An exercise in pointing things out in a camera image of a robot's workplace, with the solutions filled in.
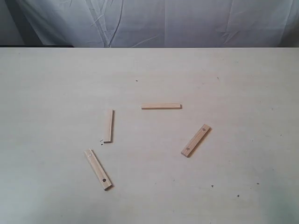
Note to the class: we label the wood stick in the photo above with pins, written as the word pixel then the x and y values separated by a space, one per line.
pixel 109 122
pixel 160 106

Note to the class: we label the wooden stick with holes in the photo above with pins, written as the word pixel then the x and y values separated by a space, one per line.
pixel 98 169
pixel 195 140

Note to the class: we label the white backdrop cloth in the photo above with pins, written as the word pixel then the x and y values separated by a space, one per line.
pixel 150 23

